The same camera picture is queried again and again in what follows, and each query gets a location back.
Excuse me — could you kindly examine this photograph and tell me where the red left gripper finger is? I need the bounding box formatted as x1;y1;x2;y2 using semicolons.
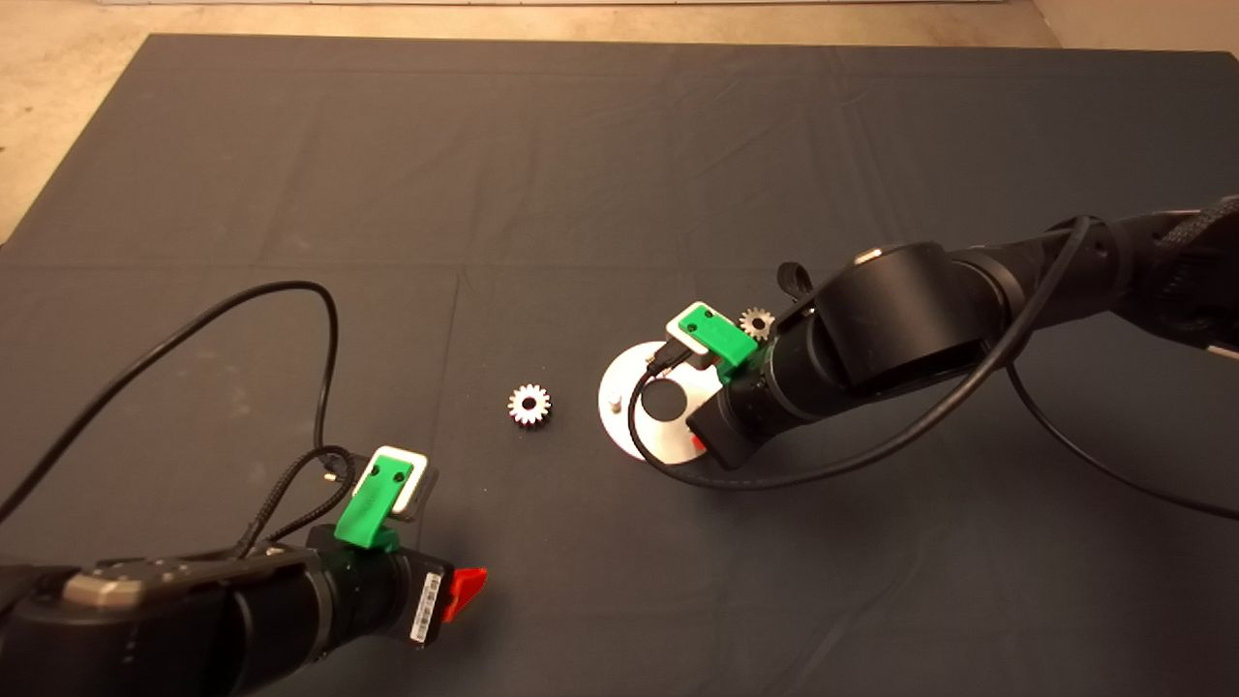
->
447;571;488;626

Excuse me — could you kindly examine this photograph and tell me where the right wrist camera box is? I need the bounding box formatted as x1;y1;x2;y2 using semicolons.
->
666;302;723;374

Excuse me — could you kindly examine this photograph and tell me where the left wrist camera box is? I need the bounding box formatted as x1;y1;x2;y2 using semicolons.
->
353;448;438;526

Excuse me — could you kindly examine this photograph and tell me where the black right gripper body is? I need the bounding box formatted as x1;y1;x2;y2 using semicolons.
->
685;360;787;470

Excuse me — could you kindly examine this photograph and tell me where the long black left cable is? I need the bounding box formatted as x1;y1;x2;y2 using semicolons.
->
0;283;342;524

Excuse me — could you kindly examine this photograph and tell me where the green right camera mount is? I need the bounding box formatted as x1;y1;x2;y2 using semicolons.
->
678;303;759;371

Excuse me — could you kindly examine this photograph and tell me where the braided black cable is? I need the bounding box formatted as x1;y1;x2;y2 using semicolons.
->
237;446;355;562

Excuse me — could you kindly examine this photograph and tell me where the green left camera mount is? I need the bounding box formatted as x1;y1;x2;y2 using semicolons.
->
334;457;415;555

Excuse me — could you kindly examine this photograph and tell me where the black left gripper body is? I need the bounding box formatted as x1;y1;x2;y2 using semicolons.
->
310;528;456;652

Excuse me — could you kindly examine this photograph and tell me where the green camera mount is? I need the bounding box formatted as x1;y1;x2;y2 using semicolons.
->
334;457;415;555
678;303;759;371

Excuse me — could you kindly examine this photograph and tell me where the dark grey table cloth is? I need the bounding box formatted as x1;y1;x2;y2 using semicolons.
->
0;34;1239;697

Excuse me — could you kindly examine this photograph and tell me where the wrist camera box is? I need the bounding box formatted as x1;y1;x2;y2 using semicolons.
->
353;448;438;526
666;302;723;374

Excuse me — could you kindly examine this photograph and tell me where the thin black right cable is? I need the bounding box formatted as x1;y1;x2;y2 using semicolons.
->
1007;363;1239;521

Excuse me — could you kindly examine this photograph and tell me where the round metal carrier plate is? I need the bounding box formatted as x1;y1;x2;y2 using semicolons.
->
598;341;727;465

